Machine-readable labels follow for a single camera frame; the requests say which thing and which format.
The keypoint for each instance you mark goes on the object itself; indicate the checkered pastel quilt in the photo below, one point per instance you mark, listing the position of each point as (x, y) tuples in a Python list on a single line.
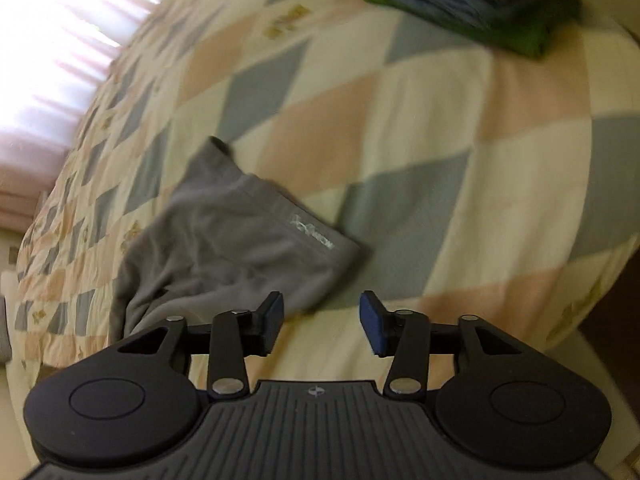
[(472, 178)]

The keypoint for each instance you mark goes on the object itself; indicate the grey garment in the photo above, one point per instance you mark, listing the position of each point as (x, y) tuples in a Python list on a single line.
[(224, 241)]

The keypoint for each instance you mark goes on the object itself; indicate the pink curtain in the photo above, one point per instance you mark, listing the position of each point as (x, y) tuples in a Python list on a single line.
[(54, 54)]

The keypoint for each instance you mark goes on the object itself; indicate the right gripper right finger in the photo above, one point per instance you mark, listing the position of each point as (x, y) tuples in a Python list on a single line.
[(404, 336)]

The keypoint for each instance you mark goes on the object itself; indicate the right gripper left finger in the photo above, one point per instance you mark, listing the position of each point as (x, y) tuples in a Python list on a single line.
[(235, 335)]

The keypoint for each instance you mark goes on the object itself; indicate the green folded garment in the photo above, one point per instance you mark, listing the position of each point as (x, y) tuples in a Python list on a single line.
[(528, 35)]

